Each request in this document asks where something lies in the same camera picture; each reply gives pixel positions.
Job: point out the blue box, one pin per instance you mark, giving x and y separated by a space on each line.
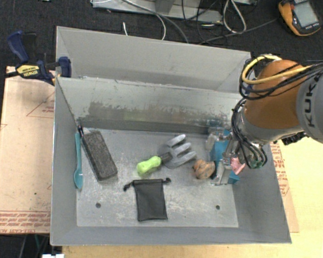
217 154

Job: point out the pink small toy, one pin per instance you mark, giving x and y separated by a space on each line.
237 165

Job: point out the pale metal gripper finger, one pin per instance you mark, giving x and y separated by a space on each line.
211 142
222 173

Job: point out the brown toy shell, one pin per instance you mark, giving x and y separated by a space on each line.
203 169

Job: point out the grey metal bin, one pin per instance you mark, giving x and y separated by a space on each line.
149 206

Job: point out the dark grey flat block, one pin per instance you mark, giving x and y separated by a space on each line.
99 155

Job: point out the teal plastic spoon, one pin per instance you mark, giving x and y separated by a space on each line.
78 171

